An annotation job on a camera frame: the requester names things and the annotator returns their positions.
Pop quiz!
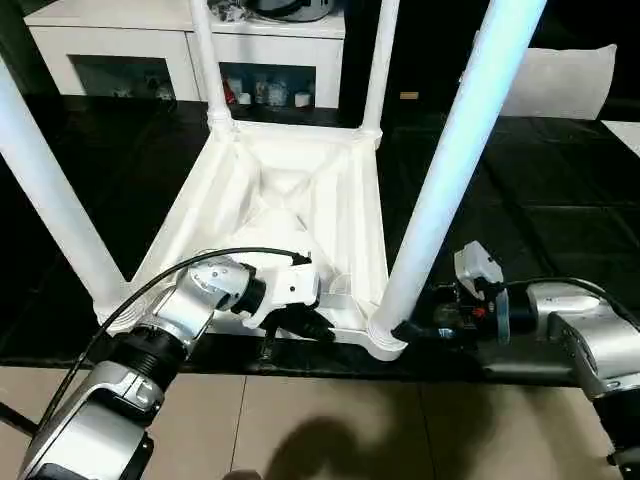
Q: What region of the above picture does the white plastic table top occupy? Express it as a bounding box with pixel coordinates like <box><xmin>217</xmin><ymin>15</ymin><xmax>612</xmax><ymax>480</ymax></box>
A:
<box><xmin>93</xmin><ymin>118</ymin><xmax>412</xmax><ymax>363</ymax></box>

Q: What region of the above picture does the white flat board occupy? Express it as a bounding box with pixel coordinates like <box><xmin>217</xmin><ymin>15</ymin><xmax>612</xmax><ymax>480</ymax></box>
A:
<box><xmin>598</xmin><ymin>118</ymin><xmax>640</xmax><ymax>150</ymax></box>

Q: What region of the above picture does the grey pillow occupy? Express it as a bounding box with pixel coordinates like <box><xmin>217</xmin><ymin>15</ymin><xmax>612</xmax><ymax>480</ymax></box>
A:
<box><xmin>498</xmin><ymin>42</ymin><xmax>620</xmax><ymax>122</ymax></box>

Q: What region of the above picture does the black cabinet with gold label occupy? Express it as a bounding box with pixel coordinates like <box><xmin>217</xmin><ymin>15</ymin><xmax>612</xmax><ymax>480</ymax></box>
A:
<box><xmin>341</xmin><ymin>0</ymin><xmax>502</xmax><ymax>120</ymax></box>

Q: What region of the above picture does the grey round pot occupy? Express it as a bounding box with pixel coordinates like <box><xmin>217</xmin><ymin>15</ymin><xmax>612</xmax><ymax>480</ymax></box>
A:
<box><xmin>248</xmin><ymin>0</ymin><xmax>340</xmax><ymax>23</ymax></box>

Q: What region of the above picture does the black clutter on sideboard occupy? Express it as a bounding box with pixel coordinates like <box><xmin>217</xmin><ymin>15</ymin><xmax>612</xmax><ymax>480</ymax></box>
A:
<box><xmin>206</xmin><ymin>0</ymin><xmax>252</xmax><ymax>25</ymax></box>

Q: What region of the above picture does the white sideboard cabinet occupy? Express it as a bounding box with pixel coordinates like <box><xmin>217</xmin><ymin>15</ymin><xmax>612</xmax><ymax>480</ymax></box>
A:
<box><xmin>23</xmin><ymin>8</ymin><xmax>347</xmax><ymax>112</ymax></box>

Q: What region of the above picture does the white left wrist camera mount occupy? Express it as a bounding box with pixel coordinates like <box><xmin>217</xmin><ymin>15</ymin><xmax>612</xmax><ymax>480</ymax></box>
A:
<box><xmin>241</xmin><ymin>261</ymin><xmax>322</xmax><ymax>332</ymax></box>

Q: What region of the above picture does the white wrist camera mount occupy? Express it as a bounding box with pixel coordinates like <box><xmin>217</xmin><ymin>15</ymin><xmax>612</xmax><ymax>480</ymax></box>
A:
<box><xmin>452</xmin><ymin>239</ymin><xmax>512</xmax><ymax>347</ymax></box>
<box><xmin>241</xmin><ymin>261</ymin><xmax>322</xmax><ymax>332</ymax></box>

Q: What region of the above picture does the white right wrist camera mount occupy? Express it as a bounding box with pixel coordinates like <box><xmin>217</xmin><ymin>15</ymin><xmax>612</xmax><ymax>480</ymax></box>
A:
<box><xmin>452</xmin><ymin>239</ymin><xmax>512</xmax><ymax>347</ymax></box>

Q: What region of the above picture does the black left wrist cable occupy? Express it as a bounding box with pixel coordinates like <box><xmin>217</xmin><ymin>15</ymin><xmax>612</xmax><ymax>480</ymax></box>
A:
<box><xmin>28</xmin><ymin>247</ymin><xmax>312</xmax><ymax>452</ymax></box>

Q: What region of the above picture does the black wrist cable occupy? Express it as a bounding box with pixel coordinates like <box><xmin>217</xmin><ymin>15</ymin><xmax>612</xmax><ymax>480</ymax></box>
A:
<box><xmin>28</xmin><ymin>247</ymin><xmax>312</xmax><ymax>452</ymax></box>
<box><xmin>503</xmin><ymin>276</ymin><xmax>640</xmax><ymax>332</ymax></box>

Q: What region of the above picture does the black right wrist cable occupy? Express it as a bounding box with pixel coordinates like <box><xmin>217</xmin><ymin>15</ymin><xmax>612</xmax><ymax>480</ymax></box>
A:
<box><xmin>503</xmin><ymin>276</ymin><xmax>640</xmax><ymax>332</ymax></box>

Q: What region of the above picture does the black metal frame leg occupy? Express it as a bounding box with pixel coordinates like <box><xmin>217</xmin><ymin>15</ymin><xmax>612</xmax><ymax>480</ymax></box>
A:
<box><xmin>0</xmin><ymin>401</ymin><xmax>42</xmax><ymax>437</ymax></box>

